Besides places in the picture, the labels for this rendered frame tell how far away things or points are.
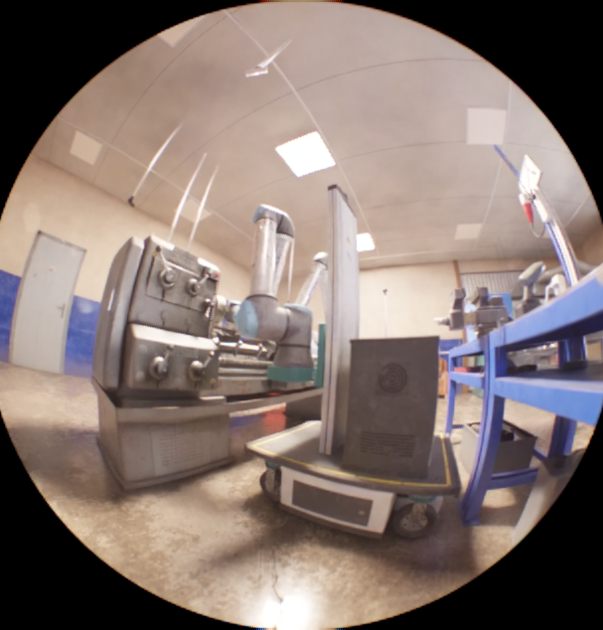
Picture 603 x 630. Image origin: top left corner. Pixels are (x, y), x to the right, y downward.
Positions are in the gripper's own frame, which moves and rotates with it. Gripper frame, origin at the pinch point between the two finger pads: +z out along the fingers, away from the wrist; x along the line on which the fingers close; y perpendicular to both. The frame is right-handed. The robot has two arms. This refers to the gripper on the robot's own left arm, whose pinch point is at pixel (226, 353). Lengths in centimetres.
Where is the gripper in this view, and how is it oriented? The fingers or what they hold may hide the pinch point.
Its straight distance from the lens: 142.1
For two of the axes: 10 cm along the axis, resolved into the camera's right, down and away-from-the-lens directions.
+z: -2.8, 9.5, 1.4
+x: -6.6, -0.9, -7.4
